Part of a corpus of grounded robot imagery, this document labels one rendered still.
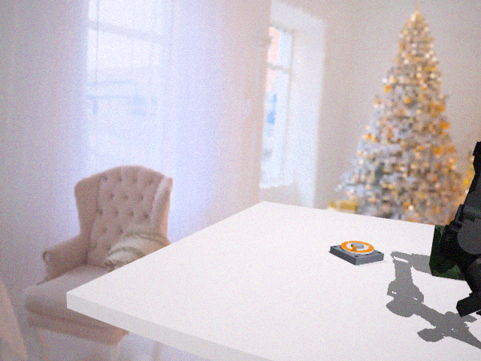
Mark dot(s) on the orange round plate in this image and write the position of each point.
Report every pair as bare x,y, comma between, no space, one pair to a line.
347,247

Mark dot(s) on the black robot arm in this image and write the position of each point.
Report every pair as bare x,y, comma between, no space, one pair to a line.
461,239

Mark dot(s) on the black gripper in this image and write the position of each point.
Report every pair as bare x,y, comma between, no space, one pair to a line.
472,274

